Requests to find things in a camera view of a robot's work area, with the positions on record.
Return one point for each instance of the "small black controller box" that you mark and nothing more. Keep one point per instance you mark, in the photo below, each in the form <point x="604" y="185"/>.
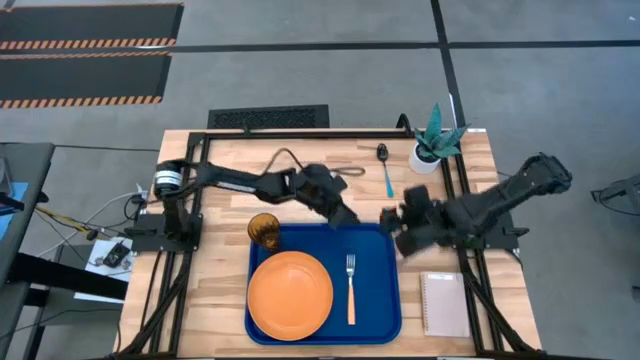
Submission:
<point x="116" y="254"/>

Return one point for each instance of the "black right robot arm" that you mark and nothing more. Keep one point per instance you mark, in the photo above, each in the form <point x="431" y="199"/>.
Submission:
<point x="500" y="200"/>

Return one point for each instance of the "orange round plate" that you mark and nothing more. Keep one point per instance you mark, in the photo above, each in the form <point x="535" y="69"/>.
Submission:
<point x="290" y="296"/>

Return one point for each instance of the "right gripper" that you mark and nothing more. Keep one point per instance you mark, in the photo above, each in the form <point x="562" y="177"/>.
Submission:
<point x="425" y="222"/>

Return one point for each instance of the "white paper sheet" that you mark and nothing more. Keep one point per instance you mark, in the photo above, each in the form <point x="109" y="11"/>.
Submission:
<point x="95" y="280"/>

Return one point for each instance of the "black hook on frame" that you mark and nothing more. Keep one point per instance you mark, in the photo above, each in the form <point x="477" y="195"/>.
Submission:
<point x="404" y="121"/>

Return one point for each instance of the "grey side desk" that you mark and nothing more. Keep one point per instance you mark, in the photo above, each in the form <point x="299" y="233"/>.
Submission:
<point x="20" y="200"/>

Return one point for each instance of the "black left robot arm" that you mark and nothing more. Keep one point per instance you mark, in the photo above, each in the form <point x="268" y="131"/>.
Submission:
<point x="235" y="183"/>

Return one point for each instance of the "amber glass cup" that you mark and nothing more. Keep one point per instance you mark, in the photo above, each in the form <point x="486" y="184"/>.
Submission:
<point x="265" y="231"/>

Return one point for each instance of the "white plant pot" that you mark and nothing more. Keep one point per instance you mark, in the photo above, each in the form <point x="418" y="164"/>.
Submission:
<point x="420" y="165"/>

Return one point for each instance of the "beige spiral notebook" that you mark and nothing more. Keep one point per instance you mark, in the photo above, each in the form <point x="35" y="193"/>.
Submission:
<point x="446" y="305"/>

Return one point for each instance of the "black hazard striped floor mat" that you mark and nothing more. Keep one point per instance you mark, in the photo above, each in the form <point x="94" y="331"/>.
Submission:
<point x="90" y="22"/>
<point x="80" y="77"/>

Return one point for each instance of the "blue plastic tray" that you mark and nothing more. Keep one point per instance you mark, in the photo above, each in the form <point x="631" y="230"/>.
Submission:
<point x="375" y="300"/>

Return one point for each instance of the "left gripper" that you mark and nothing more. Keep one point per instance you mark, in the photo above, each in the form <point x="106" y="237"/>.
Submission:
<point x="320" y="187"/>

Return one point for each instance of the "green leafy plant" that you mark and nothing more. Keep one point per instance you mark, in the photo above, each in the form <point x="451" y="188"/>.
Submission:
<point x="436" y="137"/>

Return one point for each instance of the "black aluminium table frame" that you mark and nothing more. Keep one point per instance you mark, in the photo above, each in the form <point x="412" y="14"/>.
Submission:
<point x="465" y="280"/>

